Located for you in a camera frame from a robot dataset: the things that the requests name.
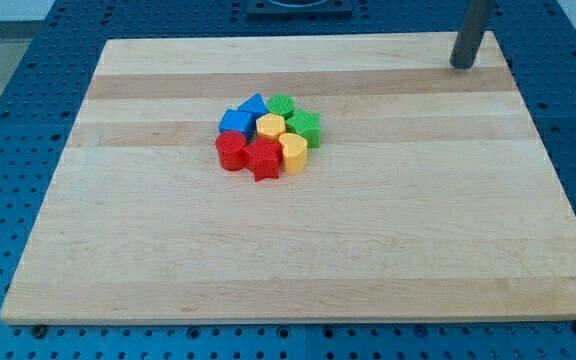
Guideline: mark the grey cylindrical robot arm rod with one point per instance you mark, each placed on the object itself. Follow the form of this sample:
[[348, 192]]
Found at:
[[471, 32]]

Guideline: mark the yellow heart block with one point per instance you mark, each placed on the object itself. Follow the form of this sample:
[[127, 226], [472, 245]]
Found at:
[[294, 152]]

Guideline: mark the red star block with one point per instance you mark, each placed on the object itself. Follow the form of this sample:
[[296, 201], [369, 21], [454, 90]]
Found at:
[[263, 158]]

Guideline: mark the yellow hexagon block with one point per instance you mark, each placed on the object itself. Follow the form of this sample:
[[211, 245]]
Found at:
[[270, 126]]

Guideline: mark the green star block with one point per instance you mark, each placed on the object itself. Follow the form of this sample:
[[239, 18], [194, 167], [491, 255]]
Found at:
[[307, 125]]

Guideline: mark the red cylinder block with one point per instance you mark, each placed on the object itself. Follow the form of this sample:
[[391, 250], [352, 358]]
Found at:
[[230, 150]]

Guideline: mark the green cylinder block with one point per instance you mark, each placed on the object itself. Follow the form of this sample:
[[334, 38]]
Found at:
[[281, 104]]

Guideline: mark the blue cube block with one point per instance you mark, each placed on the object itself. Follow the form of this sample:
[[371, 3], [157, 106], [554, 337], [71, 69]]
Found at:
[[239, 121]]

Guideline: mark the blue triangle block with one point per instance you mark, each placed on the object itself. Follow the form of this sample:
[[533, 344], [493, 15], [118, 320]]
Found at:
[[254, 105]]

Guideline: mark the light wooden board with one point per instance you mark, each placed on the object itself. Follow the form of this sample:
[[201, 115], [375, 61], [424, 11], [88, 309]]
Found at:
[[431, 198]]

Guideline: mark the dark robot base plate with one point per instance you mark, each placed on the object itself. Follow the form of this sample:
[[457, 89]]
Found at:
[[263, 8]]

